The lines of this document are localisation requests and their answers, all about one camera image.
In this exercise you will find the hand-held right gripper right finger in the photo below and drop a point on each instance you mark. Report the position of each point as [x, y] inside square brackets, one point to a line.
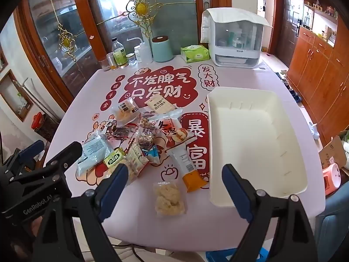
[237, 193]

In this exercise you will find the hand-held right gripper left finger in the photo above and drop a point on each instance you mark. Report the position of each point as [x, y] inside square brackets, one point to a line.
[117, 185]

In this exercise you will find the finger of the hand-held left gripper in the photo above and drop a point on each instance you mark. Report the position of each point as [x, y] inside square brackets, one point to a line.
[30, 150]
[69, 152]

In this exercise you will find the light blue snack packet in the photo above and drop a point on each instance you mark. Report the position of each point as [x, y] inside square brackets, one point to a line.
[91, 152]

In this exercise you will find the green yellow snack packet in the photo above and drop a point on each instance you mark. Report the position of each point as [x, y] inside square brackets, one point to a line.
[114, 158]

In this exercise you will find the beige cracker packet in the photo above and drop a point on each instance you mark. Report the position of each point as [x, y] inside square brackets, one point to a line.
[135, 159]

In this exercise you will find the small blue snack packet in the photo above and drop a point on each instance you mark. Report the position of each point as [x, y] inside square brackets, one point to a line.
[154, 154]

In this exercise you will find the dark red snack packet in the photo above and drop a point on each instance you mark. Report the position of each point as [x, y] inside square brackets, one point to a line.
[120, 132]

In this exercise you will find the clear walnut date packet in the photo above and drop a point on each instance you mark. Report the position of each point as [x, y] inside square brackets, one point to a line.
[144, 122]
[146, 140]

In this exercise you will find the clear packet of pale crisps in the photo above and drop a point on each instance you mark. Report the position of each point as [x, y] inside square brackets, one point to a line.
[169, 199]

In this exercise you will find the long orange white snack packet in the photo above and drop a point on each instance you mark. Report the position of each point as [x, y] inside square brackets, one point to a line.
[182, 163]

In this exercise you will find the white plastic bin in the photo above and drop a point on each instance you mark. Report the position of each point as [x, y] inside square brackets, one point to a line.
[245, 131]

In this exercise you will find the bread packet with black label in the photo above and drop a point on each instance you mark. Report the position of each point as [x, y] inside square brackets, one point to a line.
[125, 110]

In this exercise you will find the white red jujube snack packet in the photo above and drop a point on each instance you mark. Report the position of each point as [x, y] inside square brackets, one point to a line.
[170, 131]

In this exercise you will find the cream biscuit packet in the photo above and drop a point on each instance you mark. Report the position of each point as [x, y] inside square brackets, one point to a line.
[159, 105]

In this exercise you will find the pink printed table mat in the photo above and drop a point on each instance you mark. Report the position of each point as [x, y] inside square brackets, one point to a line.
[190, 223]

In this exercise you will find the blue plastic stool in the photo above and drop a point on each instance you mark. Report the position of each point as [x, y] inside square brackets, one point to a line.
[218, 255]

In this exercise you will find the small drinking glass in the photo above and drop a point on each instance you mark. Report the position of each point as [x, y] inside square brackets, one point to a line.
[105, 66]

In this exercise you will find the pink plastic stool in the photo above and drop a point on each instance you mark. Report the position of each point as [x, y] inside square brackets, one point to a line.
[332, 177]

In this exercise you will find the white plastic toy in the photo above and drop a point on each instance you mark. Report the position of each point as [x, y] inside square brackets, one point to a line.
[314, 131]

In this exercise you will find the metal tin can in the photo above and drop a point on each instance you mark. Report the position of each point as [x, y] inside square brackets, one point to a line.
[111, 61]

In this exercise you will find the blue upholstered chair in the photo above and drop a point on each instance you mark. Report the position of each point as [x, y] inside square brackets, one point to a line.
[335, 223]

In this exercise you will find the cardboard box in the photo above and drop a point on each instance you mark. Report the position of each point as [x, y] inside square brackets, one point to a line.
[331, 150]

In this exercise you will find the clear bottle with green label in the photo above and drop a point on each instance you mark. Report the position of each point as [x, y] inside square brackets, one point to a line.
[120, 54]

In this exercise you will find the small glass jar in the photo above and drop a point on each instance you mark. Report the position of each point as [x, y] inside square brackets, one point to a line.
[131, 59]

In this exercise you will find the row of shoes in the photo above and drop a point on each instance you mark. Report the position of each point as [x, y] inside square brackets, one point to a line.
[289, 87]

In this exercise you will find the small white pill bottle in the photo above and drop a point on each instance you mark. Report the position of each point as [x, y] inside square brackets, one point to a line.
[137, 56]

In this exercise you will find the white squeeze bottle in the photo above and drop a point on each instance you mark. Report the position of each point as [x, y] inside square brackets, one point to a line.
[146, 53]

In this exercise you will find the white countertop dish cabinet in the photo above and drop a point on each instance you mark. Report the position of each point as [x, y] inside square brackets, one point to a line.
[234, 57]

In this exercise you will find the teal canister with brown lid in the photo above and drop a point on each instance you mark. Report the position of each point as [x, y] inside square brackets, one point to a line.
[162, 50]

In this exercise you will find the green tissue pack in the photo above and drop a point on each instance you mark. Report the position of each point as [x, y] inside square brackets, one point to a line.
[195, 54]

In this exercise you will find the wooden framed glass door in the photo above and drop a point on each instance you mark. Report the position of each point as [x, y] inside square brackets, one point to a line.
[169, 19]

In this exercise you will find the dark brown door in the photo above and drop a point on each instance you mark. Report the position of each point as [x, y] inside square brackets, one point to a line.
[289, 32]

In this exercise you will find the dark hanging clothes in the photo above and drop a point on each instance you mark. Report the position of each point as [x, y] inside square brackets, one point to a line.
[261, 2]

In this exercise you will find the row of shelf ornaments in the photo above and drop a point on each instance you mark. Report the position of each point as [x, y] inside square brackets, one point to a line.
[321, 19]

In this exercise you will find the wooden wall cabinet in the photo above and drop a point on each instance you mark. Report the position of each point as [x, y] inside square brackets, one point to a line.
[321, 68]

